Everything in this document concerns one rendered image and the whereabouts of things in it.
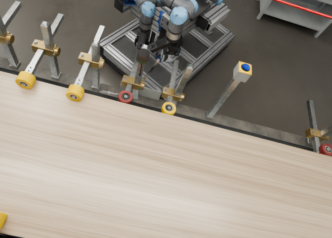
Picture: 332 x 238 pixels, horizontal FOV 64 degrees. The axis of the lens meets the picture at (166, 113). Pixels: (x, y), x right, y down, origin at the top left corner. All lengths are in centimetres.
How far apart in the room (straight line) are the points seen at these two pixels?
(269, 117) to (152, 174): 191
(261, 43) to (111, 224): 297
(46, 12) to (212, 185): 256
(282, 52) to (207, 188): 267
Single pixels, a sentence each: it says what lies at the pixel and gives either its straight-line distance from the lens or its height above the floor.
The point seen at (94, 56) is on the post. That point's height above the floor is 102.
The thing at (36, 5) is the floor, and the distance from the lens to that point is 335.
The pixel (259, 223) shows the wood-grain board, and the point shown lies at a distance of 146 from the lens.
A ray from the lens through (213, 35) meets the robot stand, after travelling 307.
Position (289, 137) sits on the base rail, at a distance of 204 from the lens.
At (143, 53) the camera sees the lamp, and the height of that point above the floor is 117.
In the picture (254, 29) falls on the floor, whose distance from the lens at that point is 380.
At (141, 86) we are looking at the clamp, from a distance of 159.
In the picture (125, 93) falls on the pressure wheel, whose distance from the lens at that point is 149.
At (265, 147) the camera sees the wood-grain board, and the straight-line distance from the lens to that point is 162.
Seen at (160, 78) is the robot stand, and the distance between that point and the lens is 248.
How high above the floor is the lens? 215
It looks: 58 degrees down
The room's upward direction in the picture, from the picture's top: 25 degrees clockwise
